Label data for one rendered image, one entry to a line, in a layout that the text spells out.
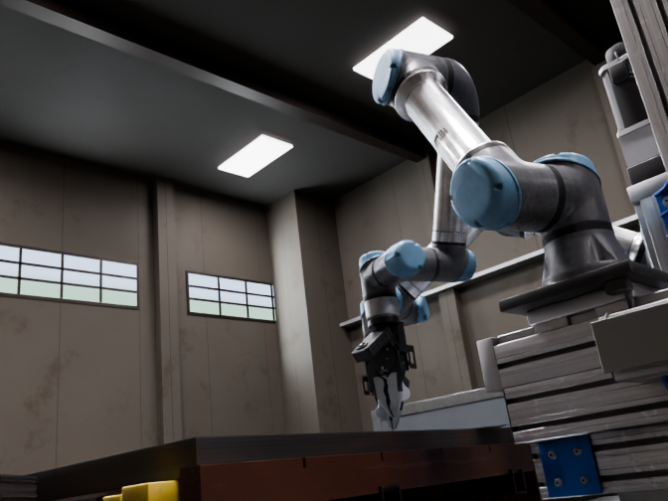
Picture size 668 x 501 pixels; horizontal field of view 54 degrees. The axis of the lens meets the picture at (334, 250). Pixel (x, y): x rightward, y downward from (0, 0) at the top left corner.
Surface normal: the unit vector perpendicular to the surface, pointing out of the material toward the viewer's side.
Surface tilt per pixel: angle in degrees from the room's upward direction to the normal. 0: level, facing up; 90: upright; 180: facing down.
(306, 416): 90
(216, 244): 90
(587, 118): 90
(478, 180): 97
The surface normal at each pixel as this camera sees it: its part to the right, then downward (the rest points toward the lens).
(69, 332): 0.68, -0.32
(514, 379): -0.73, -0.15
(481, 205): -0.87, 0.04
